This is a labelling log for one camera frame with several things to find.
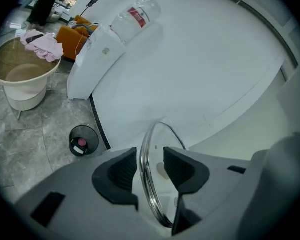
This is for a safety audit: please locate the white water dispenser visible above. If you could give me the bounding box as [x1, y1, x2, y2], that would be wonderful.
[66, 26, 127, 101]

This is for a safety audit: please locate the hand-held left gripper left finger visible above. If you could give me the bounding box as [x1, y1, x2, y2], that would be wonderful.
[14, 147, 153, 240]

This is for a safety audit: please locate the clear water bottle red label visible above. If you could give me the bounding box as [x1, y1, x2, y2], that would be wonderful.
[109, 0, 163, 44]

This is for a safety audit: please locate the black waste bin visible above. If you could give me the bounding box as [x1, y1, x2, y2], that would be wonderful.
[68, 125, 100, 157]

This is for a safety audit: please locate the pink cloth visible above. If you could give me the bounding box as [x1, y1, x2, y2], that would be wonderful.
[20, 31, 65, 63]

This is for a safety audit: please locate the round beige side table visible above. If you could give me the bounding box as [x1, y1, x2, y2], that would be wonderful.
[0, 37, 62, 121]

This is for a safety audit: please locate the glass vessel sink bowl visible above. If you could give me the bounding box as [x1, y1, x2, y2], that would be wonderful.
[139, 120, 188, 229]

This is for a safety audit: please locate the black phone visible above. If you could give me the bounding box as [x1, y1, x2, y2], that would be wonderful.
[25, 33, 45, 44]

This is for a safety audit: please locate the orange armchair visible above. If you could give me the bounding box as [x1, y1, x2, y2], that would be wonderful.
[55, 15, 100, 61]

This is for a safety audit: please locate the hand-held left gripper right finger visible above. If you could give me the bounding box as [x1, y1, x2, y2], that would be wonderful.
[163, 146, 252, 240]

